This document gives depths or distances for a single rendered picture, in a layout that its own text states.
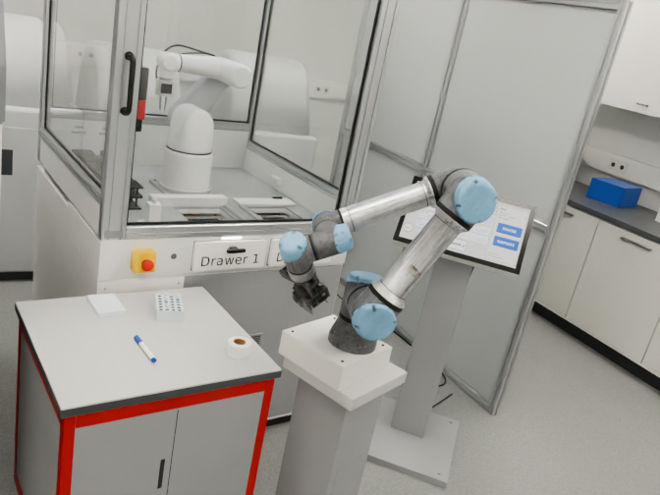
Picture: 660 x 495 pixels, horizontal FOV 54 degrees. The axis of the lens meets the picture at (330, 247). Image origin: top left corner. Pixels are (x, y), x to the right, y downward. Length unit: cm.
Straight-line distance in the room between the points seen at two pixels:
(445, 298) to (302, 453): 101
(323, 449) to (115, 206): 101
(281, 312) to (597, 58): 175
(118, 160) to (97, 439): 84
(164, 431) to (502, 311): 203
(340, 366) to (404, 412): 123
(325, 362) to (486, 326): 174
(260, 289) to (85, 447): 101
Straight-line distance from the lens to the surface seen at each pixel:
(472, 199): 169
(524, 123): 335
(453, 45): 380
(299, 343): 195
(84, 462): 185
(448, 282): 277
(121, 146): 211
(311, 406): 205
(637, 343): 450
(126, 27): 206
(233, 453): 206
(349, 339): 192
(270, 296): 257
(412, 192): 182
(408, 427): 310
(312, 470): 215
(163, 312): 210
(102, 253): 222
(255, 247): 242
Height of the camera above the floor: 175
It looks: 19 degrees down
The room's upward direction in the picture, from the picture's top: 12 degrees clockwise
